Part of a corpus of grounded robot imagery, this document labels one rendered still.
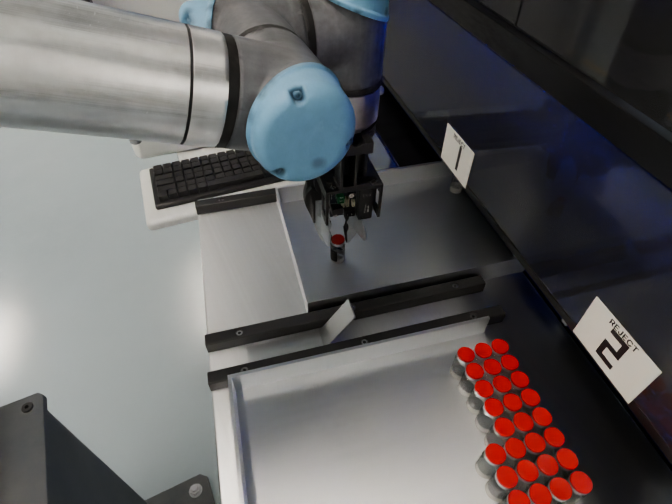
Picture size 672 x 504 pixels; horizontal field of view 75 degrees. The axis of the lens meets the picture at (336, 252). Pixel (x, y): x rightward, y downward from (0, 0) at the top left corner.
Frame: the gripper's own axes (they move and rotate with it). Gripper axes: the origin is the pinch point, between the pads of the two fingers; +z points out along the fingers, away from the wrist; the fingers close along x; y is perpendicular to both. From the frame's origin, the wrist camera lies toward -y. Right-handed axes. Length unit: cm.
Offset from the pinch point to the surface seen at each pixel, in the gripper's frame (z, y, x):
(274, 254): 5.6, -3.3, -9.4
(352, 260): 5.2, 1.4, 2.3
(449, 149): -8.6, -4.9, 18.8
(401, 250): 5.0, 1.3, 10.5
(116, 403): 95, -35, -64
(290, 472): 5.4, 29.6, -13.1
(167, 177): 11.1, -36.5, -27.1
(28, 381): 95, -51, -93
